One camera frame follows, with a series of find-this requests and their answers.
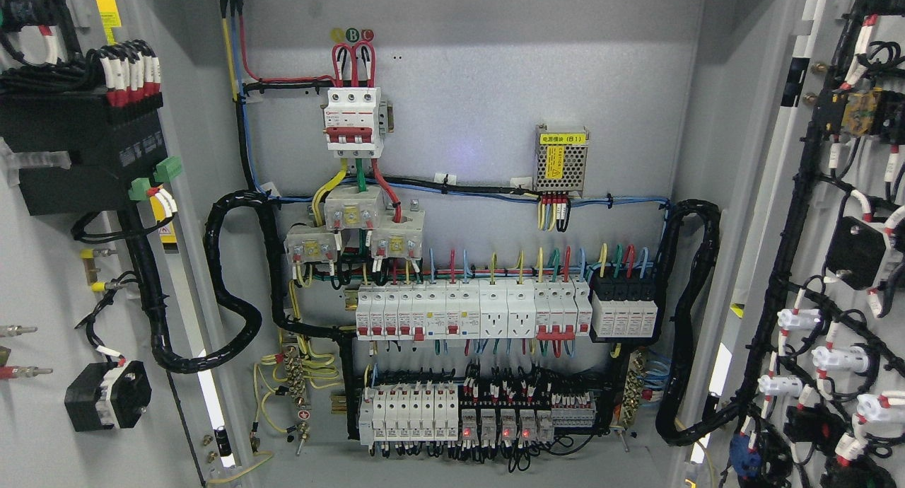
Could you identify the white current transformer left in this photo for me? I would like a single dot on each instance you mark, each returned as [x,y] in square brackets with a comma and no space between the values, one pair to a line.
[311,244]

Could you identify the black white rotary switch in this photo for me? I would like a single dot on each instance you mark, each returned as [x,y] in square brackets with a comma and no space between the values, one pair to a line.
[105,398]

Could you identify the black digital power meter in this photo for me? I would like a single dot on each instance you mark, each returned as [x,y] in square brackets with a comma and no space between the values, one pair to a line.
[77,153]

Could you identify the grey cabinet door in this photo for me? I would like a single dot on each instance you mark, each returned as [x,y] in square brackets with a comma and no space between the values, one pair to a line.
[789,366]
[44,285]

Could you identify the white current transformer upper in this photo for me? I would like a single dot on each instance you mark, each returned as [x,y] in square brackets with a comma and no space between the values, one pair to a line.
[348,208]

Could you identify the metal mesh power supply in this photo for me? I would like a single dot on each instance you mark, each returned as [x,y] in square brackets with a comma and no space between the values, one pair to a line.
[561,155]

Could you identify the white socket breaker row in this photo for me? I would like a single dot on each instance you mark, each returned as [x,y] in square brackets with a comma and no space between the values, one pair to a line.
[504,309]

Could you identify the relay terminal row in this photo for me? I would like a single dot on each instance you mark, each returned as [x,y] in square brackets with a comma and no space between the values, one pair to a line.
[506,409]

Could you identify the white current transformer right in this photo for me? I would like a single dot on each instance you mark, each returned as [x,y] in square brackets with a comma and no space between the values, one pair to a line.
[398,240]

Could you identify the brass ground terminal bar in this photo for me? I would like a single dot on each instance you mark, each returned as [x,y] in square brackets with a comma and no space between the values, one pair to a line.
[293,366]

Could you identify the white current transformer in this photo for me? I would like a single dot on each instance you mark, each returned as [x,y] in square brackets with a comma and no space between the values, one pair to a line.
[348,208]
[311,244]
[398,240]

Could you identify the white red main breaker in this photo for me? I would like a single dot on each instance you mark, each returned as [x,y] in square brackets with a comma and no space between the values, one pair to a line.
[354,125]

